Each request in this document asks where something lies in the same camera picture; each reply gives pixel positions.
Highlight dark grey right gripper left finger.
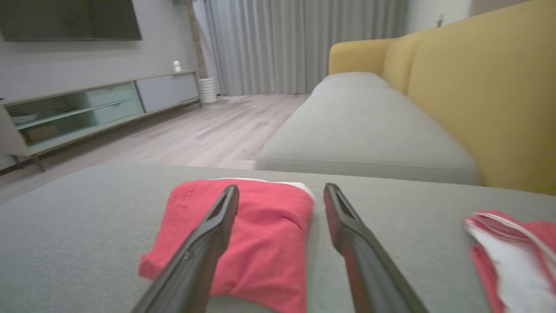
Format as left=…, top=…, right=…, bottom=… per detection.
left=132, top=185, right=240, bottom=313

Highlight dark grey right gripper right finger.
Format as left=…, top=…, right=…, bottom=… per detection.
left=323, top=183, right=430, bottom=313

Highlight red shorts with white stripes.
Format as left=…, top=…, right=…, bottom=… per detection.
left=139, top=177, right=316, bottom=313

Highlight red basketball jersey number 23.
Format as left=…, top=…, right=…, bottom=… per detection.
left=462, top=210, right=556, bottom=313

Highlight grey sofa chaise cushion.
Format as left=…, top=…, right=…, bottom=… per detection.
left=0, top=163, right=556, bottom=313

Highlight long grey sofa seat cushion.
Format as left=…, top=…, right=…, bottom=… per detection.
left=254, top=84, right=485, bottom=186

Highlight white ribbed plant pot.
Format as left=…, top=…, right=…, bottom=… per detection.
left=199, top=77, right=218, bottom=104

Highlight low TV cabinet with drawers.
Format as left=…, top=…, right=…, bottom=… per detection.
left=0, top=70, right=202, bottom=173

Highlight short grey sofa seat cushion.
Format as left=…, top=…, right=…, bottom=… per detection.
left=310, top=71, right=392, bottom=94

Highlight yellow sofa armrest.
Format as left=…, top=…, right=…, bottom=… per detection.
left=328, top=38, right=394, bottom=76

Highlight small yellow sofa back cushion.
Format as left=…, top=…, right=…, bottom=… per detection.
left=382, top=29, right=435, bottom=94

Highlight large yellow sofa back cushion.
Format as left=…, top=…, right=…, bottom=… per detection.
left=406, top=0, right=556, bottom=195

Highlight brown plant trunk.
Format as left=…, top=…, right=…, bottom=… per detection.
left=184, top=0, right=209, bottom=80

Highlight grey pleated curtain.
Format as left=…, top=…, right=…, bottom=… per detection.
left=193, top=0, right=410, bottom=97

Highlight black wall television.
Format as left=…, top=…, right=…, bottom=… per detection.
left=0, top=0, right=143, bottom=43

